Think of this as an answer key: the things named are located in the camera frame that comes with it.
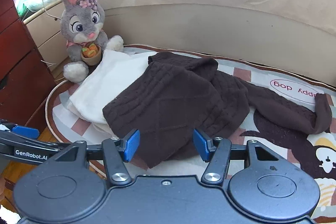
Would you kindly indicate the dark brown knit sweater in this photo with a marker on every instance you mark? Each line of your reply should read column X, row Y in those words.
column 170, row 100

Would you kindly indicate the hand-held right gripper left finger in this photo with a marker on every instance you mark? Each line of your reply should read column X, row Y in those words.
column 131, row 146

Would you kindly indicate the grey plush rabbit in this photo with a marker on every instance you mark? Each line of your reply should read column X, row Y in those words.
column 78, row 24

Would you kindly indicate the red wooden cabinet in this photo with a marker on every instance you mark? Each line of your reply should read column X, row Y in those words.
column 21, row 69

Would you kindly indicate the beige bed frame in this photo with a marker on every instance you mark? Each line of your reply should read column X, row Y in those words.
column 210, row 29

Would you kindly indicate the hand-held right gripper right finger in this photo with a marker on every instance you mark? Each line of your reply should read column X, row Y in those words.
column 200, row 144

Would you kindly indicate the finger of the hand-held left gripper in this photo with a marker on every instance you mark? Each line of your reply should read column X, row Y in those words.
column 25, row 131
column 29, row 151

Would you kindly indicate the white folded cloth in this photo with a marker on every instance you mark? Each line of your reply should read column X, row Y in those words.
column 105, row 87

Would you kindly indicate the printed checkered mat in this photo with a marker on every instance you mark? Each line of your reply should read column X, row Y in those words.
column 275, row 77

